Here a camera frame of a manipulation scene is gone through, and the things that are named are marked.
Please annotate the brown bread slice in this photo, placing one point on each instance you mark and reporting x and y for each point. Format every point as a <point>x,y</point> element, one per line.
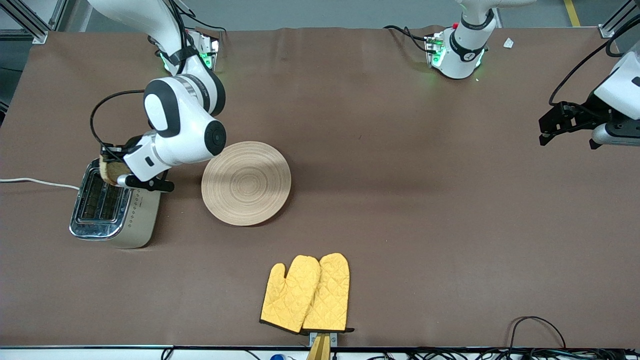
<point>111,172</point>

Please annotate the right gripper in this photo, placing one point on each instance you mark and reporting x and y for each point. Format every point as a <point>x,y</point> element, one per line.
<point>131,144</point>

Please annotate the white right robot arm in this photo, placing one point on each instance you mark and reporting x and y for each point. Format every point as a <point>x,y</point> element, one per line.
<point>185,125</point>

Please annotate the yellow quilted oven mitt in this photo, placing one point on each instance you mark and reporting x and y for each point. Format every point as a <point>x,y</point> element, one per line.
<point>330,295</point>
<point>287,300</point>

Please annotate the aluminium frame post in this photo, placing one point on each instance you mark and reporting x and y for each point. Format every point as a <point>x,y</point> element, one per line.
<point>606,32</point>
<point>40,36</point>

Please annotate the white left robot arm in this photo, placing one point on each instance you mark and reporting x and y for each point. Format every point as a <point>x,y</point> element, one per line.
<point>457,62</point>

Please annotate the silver beige two-slot toaster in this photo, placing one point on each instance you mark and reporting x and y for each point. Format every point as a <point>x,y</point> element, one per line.
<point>145,220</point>

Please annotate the brown table cover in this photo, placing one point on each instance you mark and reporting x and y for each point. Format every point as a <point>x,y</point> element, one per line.
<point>300,90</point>

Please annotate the round wooden plate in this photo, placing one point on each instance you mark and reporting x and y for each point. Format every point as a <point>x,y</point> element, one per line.
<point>245,185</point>

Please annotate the small white paper scrap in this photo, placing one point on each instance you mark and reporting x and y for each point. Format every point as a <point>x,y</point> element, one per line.
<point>508,43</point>

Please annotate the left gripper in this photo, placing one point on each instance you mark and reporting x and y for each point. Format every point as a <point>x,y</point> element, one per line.
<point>586,114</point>

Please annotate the metal bracket with tan post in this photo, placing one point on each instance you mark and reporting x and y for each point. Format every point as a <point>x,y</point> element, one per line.
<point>320,347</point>

